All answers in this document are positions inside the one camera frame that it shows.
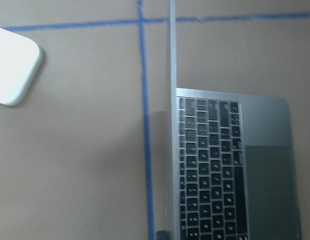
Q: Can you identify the grey laptop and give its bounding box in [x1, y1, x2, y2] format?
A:
[156, 0, 302, 240]

